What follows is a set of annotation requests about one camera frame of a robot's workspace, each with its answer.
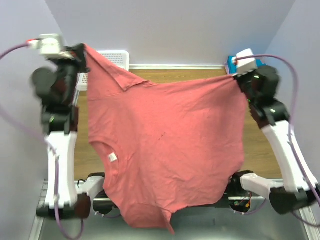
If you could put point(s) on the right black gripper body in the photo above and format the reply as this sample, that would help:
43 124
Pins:
245 81

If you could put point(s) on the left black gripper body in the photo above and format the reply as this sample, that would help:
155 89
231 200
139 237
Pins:
67 68

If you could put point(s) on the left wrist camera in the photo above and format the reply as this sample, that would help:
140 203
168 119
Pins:
48 45

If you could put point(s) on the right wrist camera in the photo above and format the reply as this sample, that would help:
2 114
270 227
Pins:
244 62

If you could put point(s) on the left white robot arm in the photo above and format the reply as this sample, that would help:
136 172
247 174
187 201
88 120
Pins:
59 119

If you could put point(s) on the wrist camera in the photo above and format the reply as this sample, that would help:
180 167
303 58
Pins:
48 45
244 62

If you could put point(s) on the aluminium rail frame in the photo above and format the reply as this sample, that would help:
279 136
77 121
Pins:
209 223

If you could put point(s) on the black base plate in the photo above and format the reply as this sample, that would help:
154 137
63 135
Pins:
235 198

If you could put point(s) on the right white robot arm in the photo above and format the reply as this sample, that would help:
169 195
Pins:
299 187

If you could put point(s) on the folded teal t shirt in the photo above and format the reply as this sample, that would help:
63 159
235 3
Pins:
231 68

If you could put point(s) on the pink t shirt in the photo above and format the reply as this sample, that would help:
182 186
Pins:
164 147

